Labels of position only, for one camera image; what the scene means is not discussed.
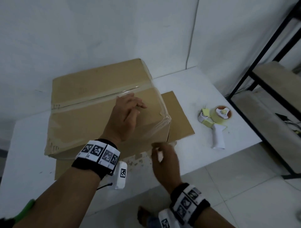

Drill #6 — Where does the brown cardboard box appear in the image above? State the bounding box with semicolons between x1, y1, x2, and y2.
44;59;196;181

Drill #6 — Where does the clear tape roll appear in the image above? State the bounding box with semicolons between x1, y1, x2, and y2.
210;106;233;124

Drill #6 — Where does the person's left hand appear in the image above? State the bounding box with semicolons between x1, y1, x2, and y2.
100;93;147;144

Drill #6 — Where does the black metal shelf rack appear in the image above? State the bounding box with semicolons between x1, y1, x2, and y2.
227;0;301;179

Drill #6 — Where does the person's left forearm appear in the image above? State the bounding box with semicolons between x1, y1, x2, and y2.
14;167;100;228

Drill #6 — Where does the person's right forearm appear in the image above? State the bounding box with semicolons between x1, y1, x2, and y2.
195;206;235;228

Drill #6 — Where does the person's jeans leg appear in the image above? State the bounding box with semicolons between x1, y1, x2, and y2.
147;217;163;228

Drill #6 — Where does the yellow white tape dispenser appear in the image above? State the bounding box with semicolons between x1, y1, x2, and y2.
197;106;233;150

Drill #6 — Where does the beige shelf board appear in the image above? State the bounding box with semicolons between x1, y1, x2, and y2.
233;90;301;174
254;61;301;106

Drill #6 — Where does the person's foot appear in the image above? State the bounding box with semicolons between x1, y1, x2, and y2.
137;206;156;226

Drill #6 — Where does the green shirt sleeve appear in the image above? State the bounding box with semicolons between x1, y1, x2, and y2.
14;199;36;224

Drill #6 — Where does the black cable tangle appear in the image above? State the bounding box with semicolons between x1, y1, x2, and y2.
275;112;301;137

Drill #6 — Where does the person's right hand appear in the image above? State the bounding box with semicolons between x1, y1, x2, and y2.
150;142;183;194

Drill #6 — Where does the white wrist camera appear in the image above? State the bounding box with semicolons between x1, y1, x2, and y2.
109;161;128;190
158;209;180;228

